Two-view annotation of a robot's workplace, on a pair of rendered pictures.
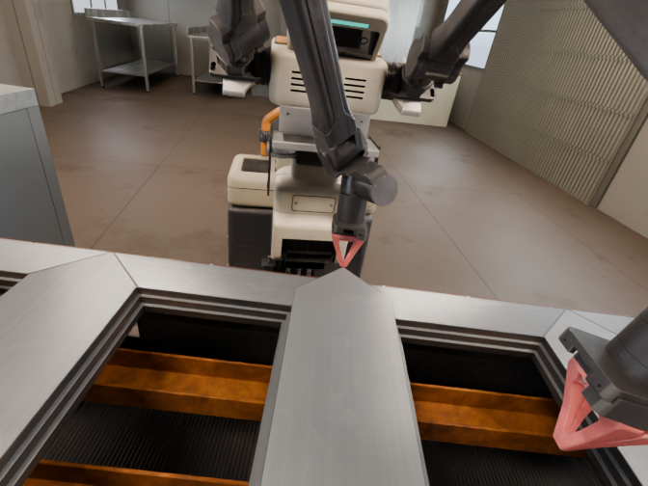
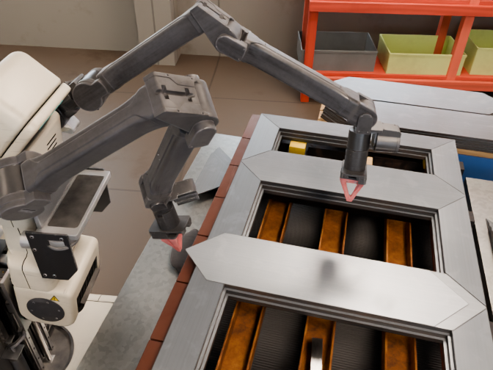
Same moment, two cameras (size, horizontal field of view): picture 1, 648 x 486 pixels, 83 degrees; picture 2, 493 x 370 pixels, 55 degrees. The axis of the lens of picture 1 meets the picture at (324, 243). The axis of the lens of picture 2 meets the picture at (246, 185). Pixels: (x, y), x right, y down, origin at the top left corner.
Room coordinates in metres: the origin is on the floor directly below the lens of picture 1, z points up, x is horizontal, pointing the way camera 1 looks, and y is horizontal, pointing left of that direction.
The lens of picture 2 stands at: (0.23, 0.79, 1.82)
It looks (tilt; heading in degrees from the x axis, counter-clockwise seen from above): 39 degrees down; 285
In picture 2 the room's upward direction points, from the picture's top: 1 degrees clockwise
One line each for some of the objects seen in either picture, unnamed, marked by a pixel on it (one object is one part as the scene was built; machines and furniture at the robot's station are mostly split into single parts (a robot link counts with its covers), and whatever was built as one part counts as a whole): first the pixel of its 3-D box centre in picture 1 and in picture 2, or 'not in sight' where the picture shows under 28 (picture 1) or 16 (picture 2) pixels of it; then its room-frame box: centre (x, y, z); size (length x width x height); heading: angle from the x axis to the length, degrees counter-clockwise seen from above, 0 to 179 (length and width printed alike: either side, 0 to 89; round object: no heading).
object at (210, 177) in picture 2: not in sight; (218, 172); (0.70, -0.60, 0.70); 0.39 x 0.12 x 0.04; 92
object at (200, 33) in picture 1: (218, 60); not in sight; (7.49, 2.45, 0.50); 1.85 x 0.70 x 1.00; 10
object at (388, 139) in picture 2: not in sight; (377, 128); (0.17, -0.29, 1.18); 0.12 x 0.09 x 0.12; 8
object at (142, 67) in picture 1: (141, 48); not in sight; (7.10, 3.72, 0.54); 2.15 x 0.80 x 1.08; 10
